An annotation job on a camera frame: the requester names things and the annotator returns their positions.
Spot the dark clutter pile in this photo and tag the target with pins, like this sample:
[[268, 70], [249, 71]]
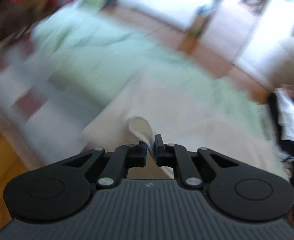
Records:
[[24, 5]]

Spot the pale green sheet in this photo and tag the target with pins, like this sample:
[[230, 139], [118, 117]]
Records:
[[99, 62]]

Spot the cream waffle garment green trim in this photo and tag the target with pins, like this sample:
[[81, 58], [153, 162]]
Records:
[[187, 125]]

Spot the white sweatshirt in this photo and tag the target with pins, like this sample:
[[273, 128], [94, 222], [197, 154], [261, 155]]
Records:
[[290, 115]]

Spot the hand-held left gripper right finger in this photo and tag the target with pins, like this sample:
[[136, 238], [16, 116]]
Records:
[[158, 147]]

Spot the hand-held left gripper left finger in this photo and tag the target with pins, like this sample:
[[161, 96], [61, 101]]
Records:
[[144, 152]]

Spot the patterned checked rug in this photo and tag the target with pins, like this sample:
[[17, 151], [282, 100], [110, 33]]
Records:
[[37, 120]]

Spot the black folded garment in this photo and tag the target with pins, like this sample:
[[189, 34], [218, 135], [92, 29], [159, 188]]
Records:
[[273, 120]]

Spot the open cardboard box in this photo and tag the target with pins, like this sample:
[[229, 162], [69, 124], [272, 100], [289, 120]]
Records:
[[193, 35]]

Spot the white door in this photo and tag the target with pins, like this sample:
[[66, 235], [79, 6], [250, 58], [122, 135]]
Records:
[[157, 0]]

